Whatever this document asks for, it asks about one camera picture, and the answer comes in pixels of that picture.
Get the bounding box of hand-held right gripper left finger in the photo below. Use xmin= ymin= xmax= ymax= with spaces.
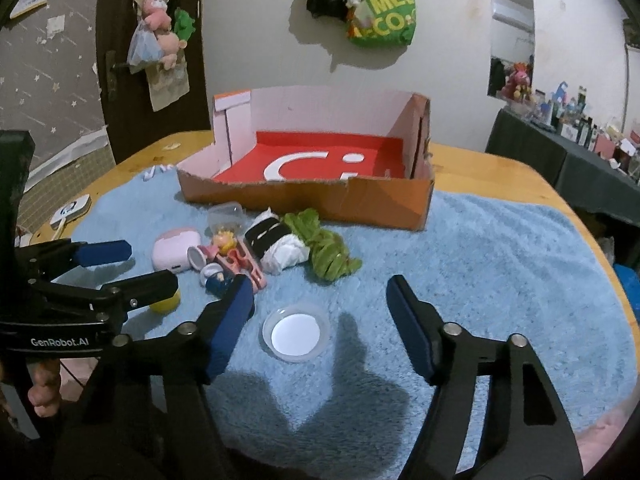
xmin=54 ymin=274 xmax=257 ymax=480

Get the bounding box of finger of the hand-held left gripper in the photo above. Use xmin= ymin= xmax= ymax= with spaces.
xmin=16 ymin=239 xmax=134 ymax=277
xmin=34 ymin=269 xmax=180 ymax=324

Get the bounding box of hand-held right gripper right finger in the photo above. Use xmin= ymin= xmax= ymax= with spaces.
xmin=386 ymin=274 xmax=586 ymax=480

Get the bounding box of small yellow toy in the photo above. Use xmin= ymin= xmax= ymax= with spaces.
xmin=150 ymin=290 xmax=181 ymax=315

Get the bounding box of dark-haired doll figure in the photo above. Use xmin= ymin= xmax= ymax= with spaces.
xmin=200 ymin=262 xmax=236 ymax=298

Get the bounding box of pink earbud case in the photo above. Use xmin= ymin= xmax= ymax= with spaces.
xmin=151 ymin=228 xmax=202 ymax=275

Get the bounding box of pink plastic clip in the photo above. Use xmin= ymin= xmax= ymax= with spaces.
xmin=215 ymin=240 xmax=268 ymax=292

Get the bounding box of clear round plastic container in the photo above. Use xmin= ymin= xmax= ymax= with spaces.
xmin=262 ymin=304 xmax=331 ymax=364

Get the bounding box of blonde doll figure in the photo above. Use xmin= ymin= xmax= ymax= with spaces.
xmin=187 ymin=229 xmax=239 ymax=271

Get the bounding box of black and white cloth roll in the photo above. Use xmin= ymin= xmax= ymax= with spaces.
xmin=242 ymin=210 xmax=307 ymax=275

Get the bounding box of clear plastic cup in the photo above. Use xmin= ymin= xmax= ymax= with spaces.
xmin=207 ymin=201 xmax=246 ymax=233

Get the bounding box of green lettuce toy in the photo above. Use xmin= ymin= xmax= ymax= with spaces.
xmin=283 ymin=208 xmax=321 ymax=238
xmin=310 ymin=230 xmax=363 ymax=281

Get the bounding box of orange cardboard box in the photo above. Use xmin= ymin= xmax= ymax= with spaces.
xmin=176 ymin=86 xmax=435 ymax=232

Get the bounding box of person's left hand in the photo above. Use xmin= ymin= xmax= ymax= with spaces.
xmin=27 ymin=357 xmax=63 ymax=418

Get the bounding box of light blue fluffy towel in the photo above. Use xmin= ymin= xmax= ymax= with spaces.
xmin=52 ymin=172 xmax=626 ymax=471

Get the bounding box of dark brown door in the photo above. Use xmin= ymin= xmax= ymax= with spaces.
xmin=95 ymin=0 xmax=211 ymax=166

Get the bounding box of beige paper bag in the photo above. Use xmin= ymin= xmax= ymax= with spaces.
xmin=145 ymin=62 xmax=191 ymax=112

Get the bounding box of pale blue plastic bag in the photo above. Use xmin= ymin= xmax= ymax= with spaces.
xmin=127 ymin=25 xmax=163 ymax=73

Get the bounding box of pink plush toy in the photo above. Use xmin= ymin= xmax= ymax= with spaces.
xmin=157 ymin=32 xmax=188 ymax=70
xmin=142 ymin=0 xmax=173 ymax=31

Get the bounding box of pink cloth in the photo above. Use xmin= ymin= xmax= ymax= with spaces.
xmin=575 ymin=400 xmax=632 ymax=441

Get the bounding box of side table with dark cloth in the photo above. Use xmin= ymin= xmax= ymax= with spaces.
xmin=485 ymin=109 xmax=640 ymax=221

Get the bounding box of green plush toy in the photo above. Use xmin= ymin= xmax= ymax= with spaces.
xmin=172 ymin=8 xmax=197 ymax=41

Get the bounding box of red and pink plush figure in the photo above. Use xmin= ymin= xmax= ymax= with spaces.
xmin=502 ymin=62 xmax=533 ymax=102

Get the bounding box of group of bottles and boxes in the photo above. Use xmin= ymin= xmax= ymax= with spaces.
xmin=530 ymin=77 xmax=640 ymax=181

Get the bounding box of green shopping bag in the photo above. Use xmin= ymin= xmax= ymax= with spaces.
xmin=346 ymin=0 xmax=418 ymax=47

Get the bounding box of door handle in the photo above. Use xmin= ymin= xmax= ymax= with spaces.
xmin=105 ymin=50 xmax=132 ymax=96

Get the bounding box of wall mirror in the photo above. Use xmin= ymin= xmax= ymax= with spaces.
xmin=487 ymin=0 xmax=536 ymax=103

